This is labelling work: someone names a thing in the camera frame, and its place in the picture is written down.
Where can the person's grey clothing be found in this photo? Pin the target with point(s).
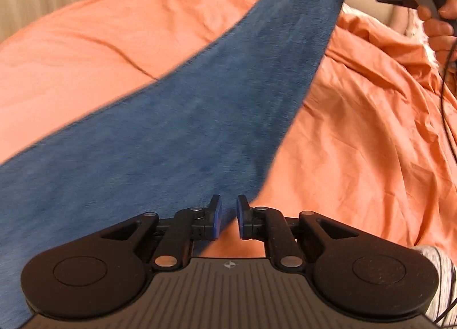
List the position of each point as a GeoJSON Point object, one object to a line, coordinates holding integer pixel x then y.
{"type": "Point", "coordinates": [441, 279]}

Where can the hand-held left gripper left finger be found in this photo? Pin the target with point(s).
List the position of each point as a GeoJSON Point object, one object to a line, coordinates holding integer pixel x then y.
{"type": "Point", "coordinates": [216, 217]}

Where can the blue denim pants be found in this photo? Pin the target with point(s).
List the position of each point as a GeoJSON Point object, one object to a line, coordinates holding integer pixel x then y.
{"type": "Point", "coordinates": [185, 115]}

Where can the person's right hand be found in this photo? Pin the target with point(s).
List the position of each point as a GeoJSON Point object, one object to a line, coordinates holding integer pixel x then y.
{"type": "Point", "coordinates": [441, 33]}

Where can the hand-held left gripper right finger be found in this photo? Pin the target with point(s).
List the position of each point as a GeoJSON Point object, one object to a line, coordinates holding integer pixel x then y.
{"type": "Point", "coordinates": [240, 219]}

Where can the white patterned pillow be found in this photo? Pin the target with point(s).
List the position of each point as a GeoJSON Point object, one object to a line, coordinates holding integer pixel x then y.
{"type": "Point", "coordinates": [416, 27]}

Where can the orange bed blanket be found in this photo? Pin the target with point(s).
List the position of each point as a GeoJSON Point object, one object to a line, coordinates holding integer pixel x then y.
{"type": "Point", "coordinates": [357, 143]}

